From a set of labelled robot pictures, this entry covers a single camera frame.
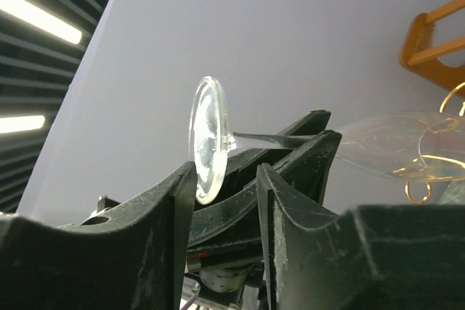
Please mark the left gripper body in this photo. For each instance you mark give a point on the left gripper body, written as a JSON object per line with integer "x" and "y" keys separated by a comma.
{"x": 220, "y": 277}

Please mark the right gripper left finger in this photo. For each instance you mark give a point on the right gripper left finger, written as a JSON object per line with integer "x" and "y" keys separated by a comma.
{"x": 129, "y": 257}

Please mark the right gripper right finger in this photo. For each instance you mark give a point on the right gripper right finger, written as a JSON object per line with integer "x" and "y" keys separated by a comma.
{"x": 370, "y": 257}

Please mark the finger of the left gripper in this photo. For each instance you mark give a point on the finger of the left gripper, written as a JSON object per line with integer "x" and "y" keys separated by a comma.
{"x": 304, "y": 170}
{"x": 271, "y": 148}

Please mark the clear flute glass three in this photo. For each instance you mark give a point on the clear flute glass three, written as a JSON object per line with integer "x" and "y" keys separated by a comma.
{"x": 382, "y": 144}

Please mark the orange wooden shelf rack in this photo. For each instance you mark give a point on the orange wooden shelf rack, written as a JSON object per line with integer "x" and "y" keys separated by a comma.
{"x": 421, "y": 56}

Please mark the ceiling light strips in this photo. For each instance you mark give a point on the ceiling light strips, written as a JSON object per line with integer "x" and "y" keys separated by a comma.
{"x": 42, "y": 45}

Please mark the gold wire wine glass rack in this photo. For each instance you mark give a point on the gold wire wine glass rack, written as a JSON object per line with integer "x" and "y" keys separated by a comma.
{"x": 440, "y": 156}

